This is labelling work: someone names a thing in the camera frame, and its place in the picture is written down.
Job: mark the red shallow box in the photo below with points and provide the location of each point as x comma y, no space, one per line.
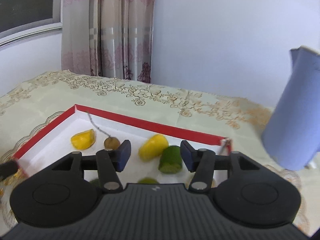
53,141

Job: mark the window with white frame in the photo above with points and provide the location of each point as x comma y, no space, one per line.
22,19

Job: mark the dark green pepper piece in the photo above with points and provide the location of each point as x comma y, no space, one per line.
95,182

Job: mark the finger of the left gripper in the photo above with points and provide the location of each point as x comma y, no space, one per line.
8,169

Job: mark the green tomato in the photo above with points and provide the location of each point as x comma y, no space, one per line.
148,180

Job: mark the blue electric kettle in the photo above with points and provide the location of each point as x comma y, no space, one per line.
291,136

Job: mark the pink patterned curtain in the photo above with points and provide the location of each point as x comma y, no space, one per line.
109,38

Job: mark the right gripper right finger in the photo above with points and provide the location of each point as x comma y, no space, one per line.
201,162

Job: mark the green cucumber piece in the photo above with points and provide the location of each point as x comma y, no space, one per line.
170,161

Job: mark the yellow corn piece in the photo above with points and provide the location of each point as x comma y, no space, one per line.
83,140
153,147

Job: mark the brown longan with stem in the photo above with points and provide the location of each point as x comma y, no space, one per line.
110,143

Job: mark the cream embroidered tablecloth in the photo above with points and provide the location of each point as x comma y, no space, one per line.
31,105

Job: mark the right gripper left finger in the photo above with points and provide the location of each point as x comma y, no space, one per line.
111,162

